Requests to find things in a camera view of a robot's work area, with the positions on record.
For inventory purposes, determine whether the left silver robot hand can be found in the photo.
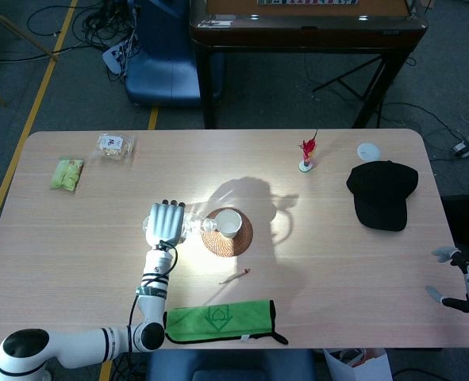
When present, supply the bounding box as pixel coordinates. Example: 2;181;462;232
143;199;187;250

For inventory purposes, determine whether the clear plastic bottle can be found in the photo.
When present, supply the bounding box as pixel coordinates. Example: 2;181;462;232
142;212;218;243

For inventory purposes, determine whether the white paper cup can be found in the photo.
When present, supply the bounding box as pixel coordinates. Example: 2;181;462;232
213;210;243;239

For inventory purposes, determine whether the black box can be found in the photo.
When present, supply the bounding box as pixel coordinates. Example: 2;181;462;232
440;193;469;255

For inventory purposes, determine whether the round woven rattan coaster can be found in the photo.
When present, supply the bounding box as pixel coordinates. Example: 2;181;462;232
200;207;255;258

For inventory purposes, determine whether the wooden pen with red cap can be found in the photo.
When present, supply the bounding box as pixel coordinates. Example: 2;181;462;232
218;268;252;285

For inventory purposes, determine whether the clear packet of cookies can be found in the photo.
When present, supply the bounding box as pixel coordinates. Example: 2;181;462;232
89;133;137;164

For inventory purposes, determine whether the green snack packet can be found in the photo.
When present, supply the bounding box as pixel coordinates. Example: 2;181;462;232
49;157;86;194

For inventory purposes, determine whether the green microfiber cloth black trim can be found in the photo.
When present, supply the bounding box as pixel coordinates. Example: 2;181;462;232
164;299;290;345

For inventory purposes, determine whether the black baseball cap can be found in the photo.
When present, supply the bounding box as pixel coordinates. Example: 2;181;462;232
345;160;420;233

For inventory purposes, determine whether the grey power strip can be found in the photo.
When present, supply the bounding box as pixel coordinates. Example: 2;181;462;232
450;130;469;156

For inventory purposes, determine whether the white paper bag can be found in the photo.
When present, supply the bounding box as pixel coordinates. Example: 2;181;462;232
323;348;393;381

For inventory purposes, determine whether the red feather shuttlecock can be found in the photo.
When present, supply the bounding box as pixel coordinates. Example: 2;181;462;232
297;129;321;174

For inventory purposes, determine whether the blue padded seat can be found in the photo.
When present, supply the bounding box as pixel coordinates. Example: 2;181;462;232
144;348;317;381

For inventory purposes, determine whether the blue chair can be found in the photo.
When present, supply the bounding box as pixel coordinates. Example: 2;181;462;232
125;0;224;109

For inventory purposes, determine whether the small white round lid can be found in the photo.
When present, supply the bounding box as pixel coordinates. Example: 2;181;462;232
356;142;381;163

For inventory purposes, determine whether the white power strip with plugs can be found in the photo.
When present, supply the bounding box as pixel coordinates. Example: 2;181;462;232
102;37;140;75

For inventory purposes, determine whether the dark wooden mahjong table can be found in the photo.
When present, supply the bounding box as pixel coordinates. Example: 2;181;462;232
189;0;425;130

